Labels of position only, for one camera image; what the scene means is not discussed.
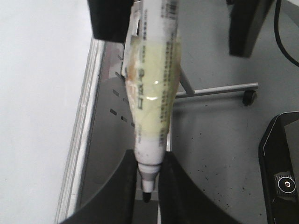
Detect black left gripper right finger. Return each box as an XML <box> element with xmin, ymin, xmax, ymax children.
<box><xmin>158</xmin><ymin>152</ymin><xmax>239</xmax><ymax>224</ymax></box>

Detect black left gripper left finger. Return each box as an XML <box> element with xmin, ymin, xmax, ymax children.
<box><xmin>62</xmin><ymin>150</ymin><xmax>137</xmax><ymax>224</ymax></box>

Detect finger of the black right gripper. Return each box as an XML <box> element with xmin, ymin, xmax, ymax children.
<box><xmin>87</xmin><ymin>0</ymin><xmax>134</xmax><ymax>43</ymax></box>
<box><xmin>228</xmin><ymin>0</ymin><xmax>273</xmax><ymax>57</ymax></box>

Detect white whiteboard marker with tape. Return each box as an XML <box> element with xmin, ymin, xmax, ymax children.
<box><xmin>122</xmin><ymin>0</ymin><xmax>181</xmax><ymax>202</ymax></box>

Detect large white whiteboard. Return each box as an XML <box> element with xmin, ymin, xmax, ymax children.
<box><xmin>0</xmin><ymin>0</ymin><xmax>92</xmax><ymax>224</ymax></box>

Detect black device with lens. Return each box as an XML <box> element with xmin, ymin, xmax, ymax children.
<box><xmin>258</xmin><ymin>111</ymin><xmax>299</xmax><ymax>224</ymax></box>

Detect black cable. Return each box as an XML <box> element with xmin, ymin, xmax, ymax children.
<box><xmin>273</xmin><ymin>0</ymin><xmax>299</xmax><ymax>66</ymax></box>

